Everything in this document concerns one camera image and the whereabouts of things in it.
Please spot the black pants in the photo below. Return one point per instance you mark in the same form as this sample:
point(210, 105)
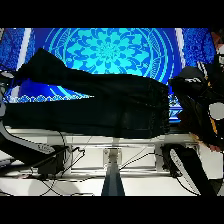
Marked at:
point(100, 103)

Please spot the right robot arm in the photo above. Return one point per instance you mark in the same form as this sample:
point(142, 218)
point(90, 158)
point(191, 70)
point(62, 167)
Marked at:
point(216, 111)

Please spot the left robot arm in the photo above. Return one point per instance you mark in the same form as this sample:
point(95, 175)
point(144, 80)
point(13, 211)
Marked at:
point(31, 144)

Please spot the silver frame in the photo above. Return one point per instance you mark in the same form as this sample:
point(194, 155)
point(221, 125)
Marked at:
point(113, 157)

